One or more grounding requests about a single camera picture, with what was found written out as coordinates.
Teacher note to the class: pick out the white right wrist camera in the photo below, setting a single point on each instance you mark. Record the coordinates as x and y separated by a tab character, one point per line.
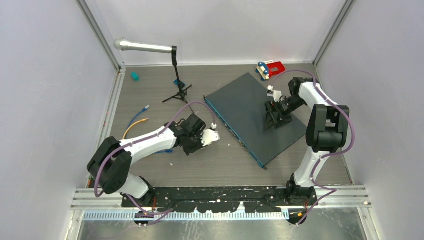
275	94

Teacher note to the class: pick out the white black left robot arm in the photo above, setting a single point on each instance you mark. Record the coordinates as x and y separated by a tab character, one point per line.
111	163

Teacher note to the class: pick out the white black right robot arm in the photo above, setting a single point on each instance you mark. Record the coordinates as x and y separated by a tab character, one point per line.
326	131

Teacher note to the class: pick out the teal toy block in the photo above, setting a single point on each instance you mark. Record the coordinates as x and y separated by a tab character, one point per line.
134	76

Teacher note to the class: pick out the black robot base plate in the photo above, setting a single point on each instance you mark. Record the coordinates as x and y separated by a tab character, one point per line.
254	199

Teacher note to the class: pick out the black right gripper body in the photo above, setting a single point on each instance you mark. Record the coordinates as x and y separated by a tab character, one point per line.
283	108

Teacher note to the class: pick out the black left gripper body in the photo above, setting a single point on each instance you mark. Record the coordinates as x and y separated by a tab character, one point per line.
193	145

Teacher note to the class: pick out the aluminium frame rail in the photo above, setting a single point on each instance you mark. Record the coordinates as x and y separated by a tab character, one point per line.
346	196

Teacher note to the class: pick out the dark grey network switch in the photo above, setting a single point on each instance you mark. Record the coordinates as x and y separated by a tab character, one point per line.
240	105

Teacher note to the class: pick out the red blue toy truck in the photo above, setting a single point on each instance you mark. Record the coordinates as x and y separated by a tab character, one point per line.
268	69

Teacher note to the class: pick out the black microphone tripod stand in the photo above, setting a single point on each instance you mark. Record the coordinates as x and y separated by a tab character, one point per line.
182	89

